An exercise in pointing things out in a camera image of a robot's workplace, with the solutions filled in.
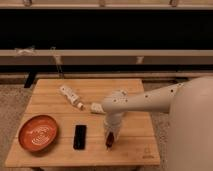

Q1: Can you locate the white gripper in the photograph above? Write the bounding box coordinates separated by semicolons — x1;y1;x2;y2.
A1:
103;111;126;148

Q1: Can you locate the dark red pepper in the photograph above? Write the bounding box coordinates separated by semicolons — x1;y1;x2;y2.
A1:
105;131;115;151

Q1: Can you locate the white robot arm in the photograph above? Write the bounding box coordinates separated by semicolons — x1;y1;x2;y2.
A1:
102;76;213;171

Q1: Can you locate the orange ceramic bowl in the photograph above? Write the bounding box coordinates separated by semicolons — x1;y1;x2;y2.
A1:
18;115;58;152

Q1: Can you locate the black rectangular remote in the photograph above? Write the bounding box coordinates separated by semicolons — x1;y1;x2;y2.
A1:
73;125;87;150

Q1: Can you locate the wooden table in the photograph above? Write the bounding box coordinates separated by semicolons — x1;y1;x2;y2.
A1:
5;79;160;168

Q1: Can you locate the white bottle lying down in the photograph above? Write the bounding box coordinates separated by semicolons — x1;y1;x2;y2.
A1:
60;85;84;110

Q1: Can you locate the long wooden bench rail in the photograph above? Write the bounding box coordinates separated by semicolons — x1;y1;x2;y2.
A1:
0;49;213;66

